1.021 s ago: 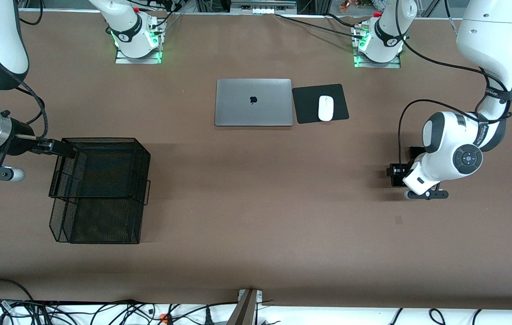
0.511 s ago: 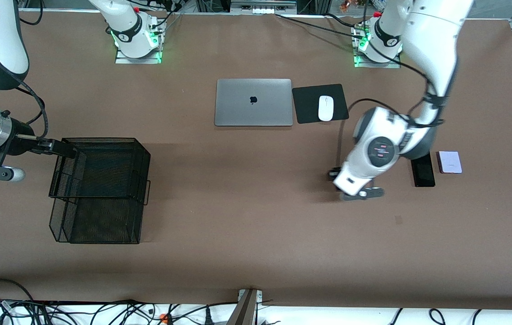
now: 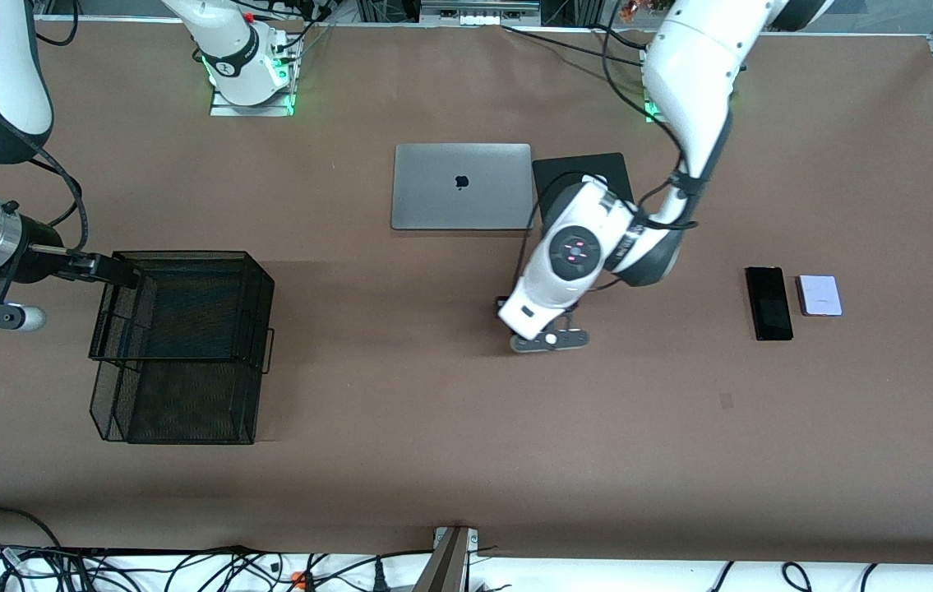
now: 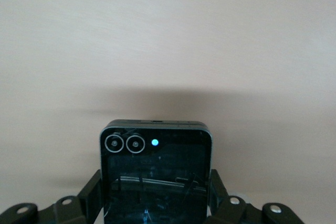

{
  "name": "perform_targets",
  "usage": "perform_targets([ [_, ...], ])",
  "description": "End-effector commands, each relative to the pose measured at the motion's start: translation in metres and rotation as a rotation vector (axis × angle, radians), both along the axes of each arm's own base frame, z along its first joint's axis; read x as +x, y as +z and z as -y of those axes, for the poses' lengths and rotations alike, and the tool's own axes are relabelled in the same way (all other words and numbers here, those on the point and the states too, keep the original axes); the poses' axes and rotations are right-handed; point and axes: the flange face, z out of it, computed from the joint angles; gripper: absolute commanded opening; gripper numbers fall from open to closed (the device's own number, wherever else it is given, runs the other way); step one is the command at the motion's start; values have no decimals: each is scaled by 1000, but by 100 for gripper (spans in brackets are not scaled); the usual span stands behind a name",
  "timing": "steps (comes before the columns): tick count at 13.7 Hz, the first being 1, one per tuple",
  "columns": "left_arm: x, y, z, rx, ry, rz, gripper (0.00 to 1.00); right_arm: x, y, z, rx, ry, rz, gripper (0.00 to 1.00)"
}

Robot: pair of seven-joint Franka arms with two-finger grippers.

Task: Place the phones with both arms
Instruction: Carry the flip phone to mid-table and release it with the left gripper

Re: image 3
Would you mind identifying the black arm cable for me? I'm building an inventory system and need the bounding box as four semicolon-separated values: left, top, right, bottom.
26;148;87;256
515;0;701;290

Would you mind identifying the long black smartphone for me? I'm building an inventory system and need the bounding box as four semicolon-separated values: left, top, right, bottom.
745;266;794;342

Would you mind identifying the grey metal camera bracket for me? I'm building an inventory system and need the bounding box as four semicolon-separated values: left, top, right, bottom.
413;525;481;592

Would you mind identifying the silver power strip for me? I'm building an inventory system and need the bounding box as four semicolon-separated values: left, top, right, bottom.
419;0;543;27

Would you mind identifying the silver closed laptop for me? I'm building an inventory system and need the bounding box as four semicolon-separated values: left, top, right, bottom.
390;143;535;231

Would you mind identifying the black mesh two-tier tray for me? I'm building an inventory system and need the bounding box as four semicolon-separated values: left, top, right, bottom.
88;251;276;446

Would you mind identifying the black table cable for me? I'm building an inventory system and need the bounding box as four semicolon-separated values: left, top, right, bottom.
501;23;649;68

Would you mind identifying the black mouse pad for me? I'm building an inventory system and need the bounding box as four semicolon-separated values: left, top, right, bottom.
532;152;633;225

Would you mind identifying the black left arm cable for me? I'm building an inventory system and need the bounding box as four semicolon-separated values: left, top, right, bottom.
515;0;701;290

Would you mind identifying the black looped floor cable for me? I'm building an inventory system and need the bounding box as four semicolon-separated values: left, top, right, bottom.
0;506;64;552

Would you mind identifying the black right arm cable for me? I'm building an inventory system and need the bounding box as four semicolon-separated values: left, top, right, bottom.
26;148;87;256

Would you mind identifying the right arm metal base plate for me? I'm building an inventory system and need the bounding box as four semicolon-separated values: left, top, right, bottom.
210;82;296;118

